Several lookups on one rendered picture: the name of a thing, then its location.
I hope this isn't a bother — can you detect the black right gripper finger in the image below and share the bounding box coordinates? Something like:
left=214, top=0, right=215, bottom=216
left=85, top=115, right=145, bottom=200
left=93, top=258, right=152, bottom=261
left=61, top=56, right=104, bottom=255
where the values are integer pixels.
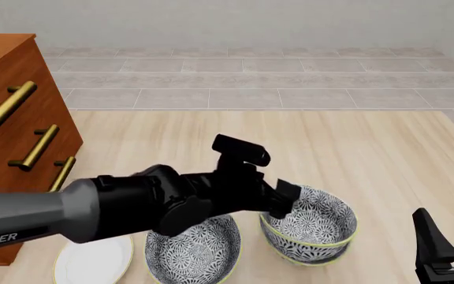
left=411, top=207, right=454, bottom=270

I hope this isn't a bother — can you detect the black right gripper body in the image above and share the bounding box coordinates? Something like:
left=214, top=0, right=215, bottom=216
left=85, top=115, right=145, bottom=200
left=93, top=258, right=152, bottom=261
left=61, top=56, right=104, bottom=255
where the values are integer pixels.
left=416, top=261, right=454, bottom=284

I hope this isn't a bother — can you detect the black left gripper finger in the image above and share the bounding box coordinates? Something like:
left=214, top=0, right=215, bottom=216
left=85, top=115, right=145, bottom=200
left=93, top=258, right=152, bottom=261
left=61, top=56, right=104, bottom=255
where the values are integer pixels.
left=268, top=201, right=292, bottom=221
left=274, top=177, right=302, bottom=206

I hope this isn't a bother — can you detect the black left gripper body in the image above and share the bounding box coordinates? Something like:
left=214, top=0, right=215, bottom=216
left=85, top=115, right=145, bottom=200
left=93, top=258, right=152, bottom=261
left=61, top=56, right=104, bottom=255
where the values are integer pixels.
left=244, top=173, right=287, bottom=213

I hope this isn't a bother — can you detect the black patterned bowl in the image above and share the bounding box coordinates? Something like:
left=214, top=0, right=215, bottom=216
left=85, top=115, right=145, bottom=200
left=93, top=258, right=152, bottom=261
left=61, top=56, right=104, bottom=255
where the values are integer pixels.
left=265, top=233, right=356, bottom=268
left=259, top=184, right=359, bottom=249
left=143, top=213, right=243, bottom=284

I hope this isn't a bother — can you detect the white plate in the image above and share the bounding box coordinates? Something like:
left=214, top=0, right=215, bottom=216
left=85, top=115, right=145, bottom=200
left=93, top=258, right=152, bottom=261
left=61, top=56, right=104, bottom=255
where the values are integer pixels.
left=53, top=234, right=135, bottom=284

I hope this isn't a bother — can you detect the wooden cabinet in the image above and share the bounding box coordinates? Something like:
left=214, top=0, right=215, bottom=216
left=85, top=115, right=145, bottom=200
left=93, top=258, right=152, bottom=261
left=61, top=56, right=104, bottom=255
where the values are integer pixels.
left=0, top=33, right=84, bottom=267

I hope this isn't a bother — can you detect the long brass cabinet handle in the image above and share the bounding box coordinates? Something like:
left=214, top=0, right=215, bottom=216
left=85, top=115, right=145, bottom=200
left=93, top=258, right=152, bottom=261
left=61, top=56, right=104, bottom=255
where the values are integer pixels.
left=0, top=80, right=39, bottom=129

